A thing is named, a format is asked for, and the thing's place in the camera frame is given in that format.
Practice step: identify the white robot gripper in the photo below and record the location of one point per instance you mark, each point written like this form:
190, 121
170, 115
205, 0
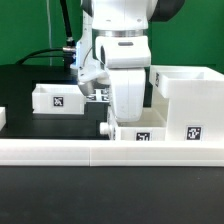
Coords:
127, 87

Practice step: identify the white front drawer tray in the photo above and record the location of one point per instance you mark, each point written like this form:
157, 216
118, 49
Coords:
140, 128

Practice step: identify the white drawer tray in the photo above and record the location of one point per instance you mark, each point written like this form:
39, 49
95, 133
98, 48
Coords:
140, 128
58, 99

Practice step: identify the white drawer cabinet box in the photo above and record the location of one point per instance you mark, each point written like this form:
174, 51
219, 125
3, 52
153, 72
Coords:
187, 104

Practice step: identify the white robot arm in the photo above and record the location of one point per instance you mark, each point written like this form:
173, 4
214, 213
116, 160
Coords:
114, 49

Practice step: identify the white rear drawer tray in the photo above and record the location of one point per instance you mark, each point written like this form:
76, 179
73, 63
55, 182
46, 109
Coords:
58, 99

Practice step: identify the white marker tag sheet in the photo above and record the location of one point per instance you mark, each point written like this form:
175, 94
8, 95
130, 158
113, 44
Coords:
99, 95

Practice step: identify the white left fence rail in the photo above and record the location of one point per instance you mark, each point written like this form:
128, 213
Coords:
2, 117

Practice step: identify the white fence rail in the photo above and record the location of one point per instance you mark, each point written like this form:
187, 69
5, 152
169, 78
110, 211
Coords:
30, 152
2, 117

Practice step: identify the white front fence rail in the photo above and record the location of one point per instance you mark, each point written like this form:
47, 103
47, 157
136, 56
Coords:
30, 152

